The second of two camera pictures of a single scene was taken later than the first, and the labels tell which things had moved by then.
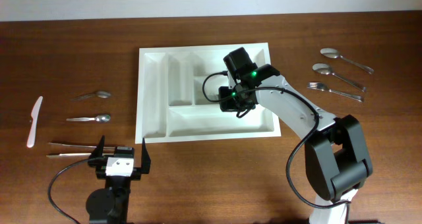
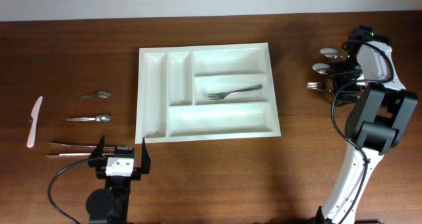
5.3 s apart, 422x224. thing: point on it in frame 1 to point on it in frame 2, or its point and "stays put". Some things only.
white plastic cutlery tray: [179, 99] stays put
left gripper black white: [136, 173] stays put
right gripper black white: [225, 105] to [352, 87]
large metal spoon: [326, 69] stays put
